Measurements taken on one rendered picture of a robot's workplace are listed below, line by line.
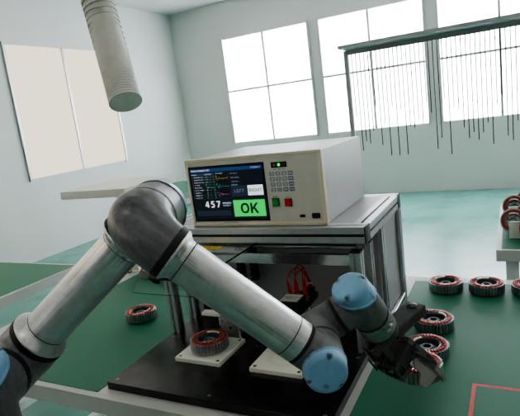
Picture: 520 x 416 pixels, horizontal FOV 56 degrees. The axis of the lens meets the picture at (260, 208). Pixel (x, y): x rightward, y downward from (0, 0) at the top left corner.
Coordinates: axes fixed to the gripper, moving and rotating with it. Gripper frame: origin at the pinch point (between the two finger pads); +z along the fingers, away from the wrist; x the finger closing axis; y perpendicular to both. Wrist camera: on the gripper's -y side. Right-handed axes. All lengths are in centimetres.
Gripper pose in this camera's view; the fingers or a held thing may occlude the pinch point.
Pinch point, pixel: (418, 366)
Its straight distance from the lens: 124.3
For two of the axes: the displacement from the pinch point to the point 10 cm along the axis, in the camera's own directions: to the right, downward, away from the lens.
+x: 6.6, 0.9, -7.5
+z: 5.2, 6.6, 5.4
